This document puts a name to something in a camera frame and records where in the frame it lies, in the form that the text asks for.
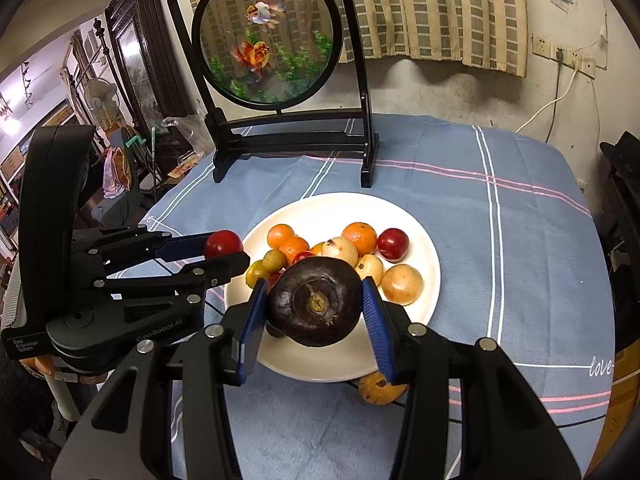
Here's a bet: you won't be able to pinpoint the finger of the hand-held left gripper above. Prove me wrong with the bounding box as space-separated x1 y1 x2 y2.
95 251 251 306
72 225 216 276

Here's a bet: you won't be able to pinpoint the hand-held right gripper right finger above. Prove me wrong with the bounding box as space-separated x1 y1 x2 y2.
361 277 571 480

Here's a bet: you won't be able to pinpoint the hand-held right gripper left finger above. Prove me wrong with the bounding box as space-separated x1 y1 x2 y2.
60 280 268 480

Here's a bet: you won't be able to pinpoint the small yellow plum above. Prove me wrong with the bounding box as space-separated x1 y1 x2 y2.
245 260 271 288
354 254 385 283

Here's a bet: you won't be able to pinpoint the large yellow plum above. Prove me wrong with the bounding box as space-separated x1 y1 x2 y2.
381 263 424 305

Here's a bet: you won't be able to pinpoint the red apple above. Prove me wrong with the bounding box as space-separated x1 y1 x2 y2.
376 227 410 262

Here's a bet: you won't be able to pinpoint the pale yellow plum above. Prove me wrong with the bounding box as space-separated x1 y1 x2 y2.
321 236 360 268

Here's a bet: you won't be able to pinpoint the large orange mandarin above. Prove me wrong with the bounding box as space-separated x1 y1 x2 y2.
341 221 378 256

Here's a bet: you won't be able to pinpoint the white plate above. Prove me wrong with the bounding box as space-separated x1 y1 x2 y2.
223 192 442 383

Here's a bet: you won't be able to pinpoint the person's left hand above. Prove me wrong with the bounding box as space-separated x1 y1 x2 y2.
20 355 108 386

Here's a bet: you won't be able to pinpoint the yellow-brown plum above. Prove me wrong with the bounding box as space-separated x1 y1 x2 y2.
358 371 408 406

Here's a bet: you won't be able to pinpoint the pink cloth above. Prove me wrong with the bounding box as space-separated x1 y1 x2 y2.
102 147 133 198

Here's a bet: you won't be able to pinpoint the clear plastic bag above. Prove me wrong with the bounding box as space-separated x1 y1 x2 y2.
162 115 211 161

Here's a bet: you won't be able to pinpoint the white standing fan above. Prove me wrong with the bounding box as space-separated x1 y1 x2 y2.
82 77 118 116

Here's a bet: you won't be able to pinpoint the blue checked tablecloth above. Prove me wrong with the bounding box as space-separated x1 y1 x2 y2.
140 112 616 480

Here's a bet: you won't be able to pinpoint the dark wooden framed mirror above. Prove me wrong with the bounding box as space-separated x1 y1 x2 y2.
105 0 196 133

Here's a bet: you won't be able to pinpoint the round goldfish screen black stand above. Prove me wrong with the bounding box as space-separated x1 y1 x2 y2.
167 0 381 188

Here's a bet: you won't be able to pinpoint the beige checked curtain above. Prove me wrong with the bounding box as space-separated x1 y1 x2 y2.
180 0 528 78

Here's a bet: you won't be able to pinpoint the white power cable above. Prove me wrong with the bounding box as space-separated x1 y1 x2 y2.
515 65 578 133

